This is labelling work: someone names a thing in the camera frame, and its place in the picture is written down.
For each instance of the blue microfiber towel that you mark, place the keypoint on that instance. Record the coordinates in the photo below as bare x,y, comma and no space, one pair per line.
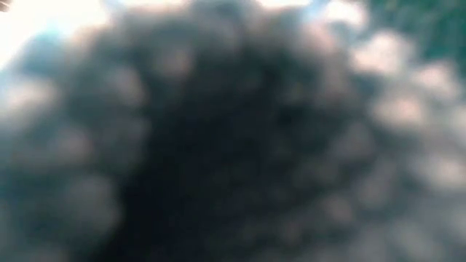
233,145

